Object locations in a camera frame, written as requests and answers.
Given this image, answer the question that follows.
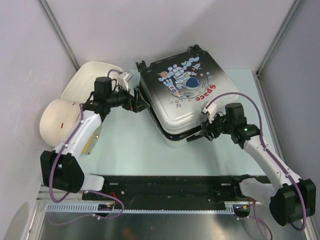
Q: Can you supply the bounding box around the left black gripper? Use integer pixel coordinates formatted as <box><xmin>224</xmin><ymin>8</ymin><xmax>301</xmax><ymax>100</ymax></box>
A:
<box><xmin>106</xmin><ymin>82</ymin><xmax>149</xmax><ymax>113</ymax></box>

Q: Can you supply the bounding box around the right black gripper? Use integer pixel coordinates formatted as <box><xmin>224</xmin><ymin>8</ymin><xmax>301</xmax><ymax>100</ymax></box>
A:
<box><xmin>199</xmin><ymin>110</ymin><xmax>234</xmax><ymax>141</ymax></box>

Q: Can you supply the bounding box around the black white space suitcase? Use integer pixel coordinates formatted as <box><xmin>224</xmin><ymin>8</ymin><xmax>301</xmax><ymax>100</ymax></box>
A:
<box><xmin>136</xmin><ymin>45</ymin><xmax>238</xmax><ymax>147</ymax></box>

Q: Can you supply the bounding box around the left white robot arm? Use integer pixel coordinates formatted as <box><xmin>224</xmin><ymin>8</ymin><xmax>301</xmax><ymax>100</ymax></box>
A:
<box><xmin>40</xmin><ymin>76</ymin><xmax>150</xmax><ymax>200</ymax></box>

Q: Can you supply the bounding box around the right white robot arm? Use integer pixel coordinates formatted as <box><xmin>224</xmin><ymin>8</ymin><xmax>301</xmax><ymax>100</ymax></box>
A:
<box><xmin>187</xmin><ymin>102</ymin><xmax>317</xmax><ymax>230</ymax></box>

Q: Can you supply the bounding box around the cream oval tray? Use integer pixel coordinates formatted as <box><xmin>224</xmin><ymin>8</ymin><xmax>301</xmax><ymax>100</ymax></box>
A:
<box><xmin>60</xmin><ymin>61</ymin><xmax>123</xmax><ymax>103</ymax></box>

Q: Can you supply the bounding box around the cream cylindrical bucket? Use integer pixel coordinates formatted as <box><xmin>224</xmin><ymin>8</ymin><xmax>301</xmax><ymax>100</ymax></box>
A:
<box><xmin>39</xmin><ymin>98</ymin><xmax>80</xmax><ymax>147</ymax></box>

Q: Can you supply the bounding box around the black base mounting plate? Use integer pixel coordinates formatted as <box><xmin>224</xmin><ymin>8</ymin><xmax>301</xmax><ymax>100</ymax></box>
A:
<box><xmin>82</xmin><ymin>174</ymin><xmax>273</xmax><ymax>203</ymax></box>

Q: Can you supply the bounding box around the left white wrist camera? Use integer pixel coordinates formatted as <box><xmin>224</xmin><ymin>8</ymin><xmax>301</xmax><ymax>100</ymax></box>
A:
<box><xmin>117</xmin><ymin>71</ymin><xmax>133</xmax><ymax>91</ymax></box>

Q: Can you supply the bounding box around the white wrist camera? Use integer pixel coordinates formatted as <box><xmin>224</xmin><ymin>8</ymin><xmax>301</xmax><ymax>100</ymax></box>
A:
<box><xmin>201</xmin><ymin>101</ymin><xmax>218</xmax><ymax>124</ymax></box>
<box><xmin>117</xmin><ymin>71</ymin><xmax>133</xmax><ymax>91</ymax></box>

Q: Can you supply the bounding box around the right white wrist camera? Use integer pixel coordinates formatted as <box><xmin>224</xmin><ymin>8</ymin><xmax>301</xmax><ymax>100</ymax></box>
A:
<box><xmin>201</xmin><ymin>101</ymin><xmax>218</xmax><ymax>124</ymax></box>

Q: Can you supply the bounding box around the grey slotted cable duct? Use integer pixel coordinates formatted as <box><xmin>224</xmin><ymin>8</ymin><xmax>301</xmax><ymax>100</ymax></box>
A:
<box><xmin>45</xmin><ymin>201</ymin><xmax>250</xmax><ymax>214</ymax></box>

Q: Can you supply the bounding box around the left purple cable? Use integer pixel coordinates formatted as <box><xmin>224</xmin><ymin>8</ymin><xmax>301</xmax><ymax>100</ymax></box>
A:
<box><xmin>47</xmin><ymin>68</ymin><xmax>125</xmax><ymax>226</ymax></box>

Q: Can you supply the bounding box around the purple cable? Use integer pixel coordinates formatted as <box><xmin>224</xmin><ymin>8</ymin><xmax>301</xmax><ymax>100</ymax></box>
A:
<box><xmin>206</xmin><ymin>92</ymin><xmax>310</xmax><ymax>237</ymax></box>
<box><xmin>47</xmin><ymin>68</ymin><xmax>125</xmax><ymax>226</ymax></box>

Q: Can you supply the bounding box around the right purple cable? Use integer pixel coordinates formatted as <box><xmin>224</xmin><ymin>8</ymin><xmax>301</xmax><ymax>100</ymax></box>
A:
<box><xmin>206</xmin><ymin>92</ymin><xmax>310</xmax><ymax>237</ymax></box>

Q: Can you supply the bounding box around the left aluminium corner post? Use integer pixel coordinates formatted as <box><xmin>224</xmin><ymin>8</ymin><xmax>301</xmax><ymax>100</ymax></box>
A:
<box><xmin>36</xmin><ymin>0</ymin><xmax>81</xmax><ymax>71</ymax></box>

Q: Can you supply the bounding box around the aluminium corner post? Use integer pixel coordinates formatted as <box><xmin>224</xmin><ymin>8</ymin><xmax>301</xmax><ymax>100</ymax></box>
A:
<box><xmin>36</xmin><ymin>0</ymin><xmax>81</xmax><ymax>71</ymax></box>
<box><xmin>256</xmin><ymin>0</ymin><xmax>305</xmax><ymax>76</ymax></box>

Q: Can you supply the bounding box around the aluminium frame rail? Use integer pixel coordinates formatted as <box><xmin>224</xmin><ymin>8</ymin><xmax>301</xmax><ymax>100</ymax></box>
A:
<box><xmin>37</xmin><ymin>187</ymin><xmax>320</xmax><ymax>240</ymax></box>

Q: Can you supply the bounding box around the right aluminium corner post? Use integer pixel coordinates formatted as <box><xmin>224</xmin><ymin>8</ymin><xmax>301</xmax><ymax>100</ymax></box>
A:
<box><xmin>256</xmin><ymin>0</ymin><xmax>305</xmax><ymax>76</ymax></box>

